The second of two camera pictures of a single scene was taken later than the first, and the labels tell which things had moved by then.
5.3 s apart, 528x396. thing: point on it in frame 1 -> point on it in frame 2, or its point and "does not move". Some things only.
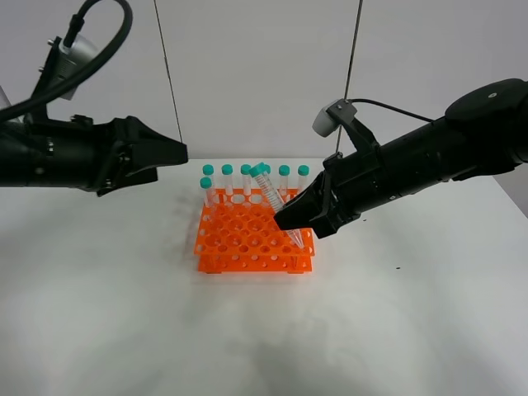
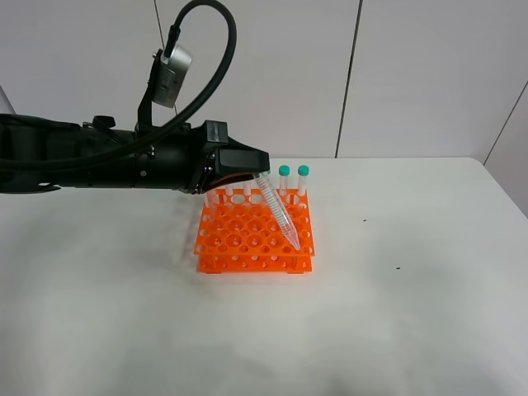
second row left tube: x=206 y=183 does not move
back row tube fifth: x=284 y=172 does not move
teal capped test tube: x=259 y=172 does not move
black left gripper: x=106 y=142 -> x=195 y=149
